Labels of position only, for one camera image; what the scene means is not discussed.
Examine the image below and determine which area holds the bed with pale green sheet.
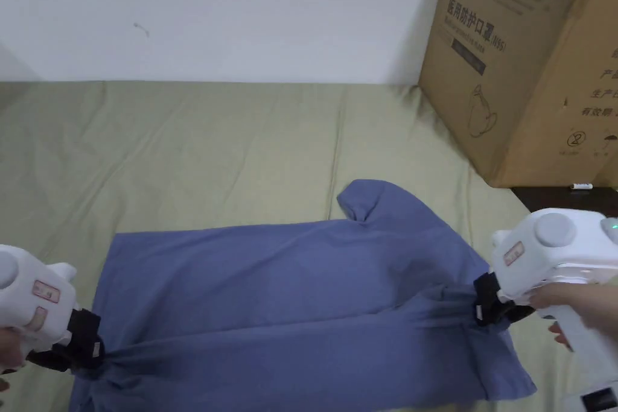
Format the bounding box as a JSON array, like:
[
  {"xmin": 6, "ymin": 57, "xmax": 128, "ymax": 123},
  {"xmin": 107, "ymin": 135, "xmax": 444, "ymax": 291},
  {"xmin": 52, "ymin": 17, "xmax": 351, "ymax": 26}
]
[{"xmin": 0, "ymin": 81, "xmax": 618, "ymax": 412}]

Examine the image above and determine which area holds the large brown cardboard carton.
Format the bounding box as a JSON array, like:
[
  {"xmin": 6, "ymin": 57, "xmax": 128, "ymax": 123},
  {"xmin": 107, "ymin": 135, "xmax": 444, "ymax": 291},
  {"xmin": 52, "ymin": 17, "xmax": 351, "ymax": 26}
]
[{"xmin": 418, "ymin": 0, "xmax": 618, "ymax": 189}]

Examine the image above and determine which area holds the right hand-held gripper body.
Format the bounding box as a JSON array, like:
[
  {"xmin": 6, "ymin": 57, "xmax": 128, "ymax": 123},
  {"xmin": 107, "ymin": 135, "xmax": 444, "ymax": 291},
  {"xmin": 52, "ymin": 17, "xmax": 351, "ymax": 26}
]
[{"xmin": 489, "ymin": 208, "xmax": 618, "ymax": 412}]

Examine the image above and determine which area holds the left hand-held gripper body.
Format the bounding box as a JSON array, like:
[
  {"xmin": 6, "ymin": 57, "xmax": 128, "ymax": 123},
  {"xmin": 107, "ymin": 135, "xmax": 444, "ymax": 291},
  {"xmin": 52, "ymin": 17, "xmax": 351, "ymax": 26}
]
[{"xmin": 0, "ymin": 245, "xmax": 82, "ymax": 351}]

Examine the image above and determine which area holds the person's left hand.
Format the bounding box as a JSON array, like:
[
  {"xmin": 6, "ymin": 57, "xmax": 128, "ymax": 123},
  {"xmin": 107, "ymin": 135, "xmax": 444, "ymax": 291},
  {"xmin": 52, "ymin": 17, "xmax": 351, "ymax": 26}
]
[{"xmin": 0, "ymin": 325, "xmax": 26, "ymax": 393}]

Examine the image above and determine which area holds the person's right hand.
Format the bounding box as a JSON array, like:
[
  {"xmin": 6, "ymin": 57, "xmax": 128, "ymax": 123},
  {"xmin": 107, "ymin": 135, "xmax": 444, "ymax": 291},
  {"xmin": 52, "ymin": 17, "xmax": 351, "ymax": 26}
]
[{"xmin": 528, "ymin": 280, "xmax": 618, "ymax": 351}]

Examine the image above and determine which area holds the dark wooden side table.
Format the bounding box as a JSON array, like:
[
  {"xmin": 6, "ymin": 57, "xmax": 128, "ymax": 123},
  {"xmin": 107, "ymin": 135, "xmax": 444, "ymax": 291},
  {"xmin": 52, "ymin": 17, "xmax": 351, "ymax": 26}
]
[{"xmin": 509, "ymin": 186, "xmax": 618, "ymax": 221}]

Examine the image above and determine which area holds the blue shirt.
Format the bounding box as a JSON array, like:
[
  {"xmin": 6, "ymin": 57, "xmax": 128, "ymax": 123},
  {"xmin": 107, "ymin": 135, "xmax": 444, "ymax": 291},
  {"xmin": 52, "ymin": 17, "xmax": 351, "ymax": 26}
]
[{"xmin": 67, "ymin": 179, "xmax": 538, "ymax": 412}]

